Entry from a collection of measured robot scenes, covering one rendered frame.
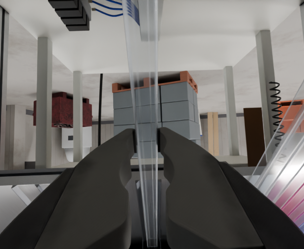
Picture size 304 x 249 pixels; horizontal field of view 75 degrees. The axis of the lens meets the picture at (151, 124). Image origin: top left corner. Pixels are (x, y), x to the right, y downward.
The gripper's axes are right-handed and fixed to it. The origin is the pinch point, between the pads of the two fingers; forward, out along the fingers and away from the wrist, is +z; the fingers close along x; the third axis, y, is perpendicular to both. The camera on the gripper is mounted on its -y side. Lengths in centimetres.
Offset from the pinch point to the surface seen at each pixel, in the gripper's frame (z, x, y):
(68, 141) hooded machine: 476, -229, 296
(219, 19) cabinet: 48, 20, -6
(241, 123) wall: 587, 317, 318
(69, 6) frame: 31.9, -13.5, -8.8
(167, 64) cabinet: 72, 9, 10
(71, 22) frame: 36.0, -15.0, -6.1
